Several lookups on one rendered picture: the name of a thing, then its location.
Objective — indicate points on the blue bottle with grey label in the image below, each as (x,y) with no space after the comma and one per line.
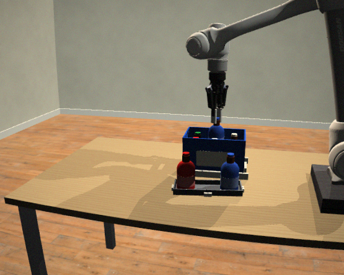
(229,174)

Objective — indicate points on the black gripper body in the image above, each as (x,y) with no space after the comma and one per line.
(216,79)

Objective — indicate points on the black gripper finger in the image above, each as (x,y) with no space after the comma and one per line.
(212,98)
(221,100)

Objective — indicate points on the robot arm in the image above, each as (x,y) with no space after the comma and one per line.
(215,42)

